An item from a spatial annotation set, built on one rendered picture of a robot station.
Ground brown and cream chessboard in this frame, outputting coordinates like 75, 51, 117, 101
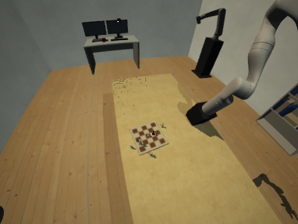
130, 121, 168, 155

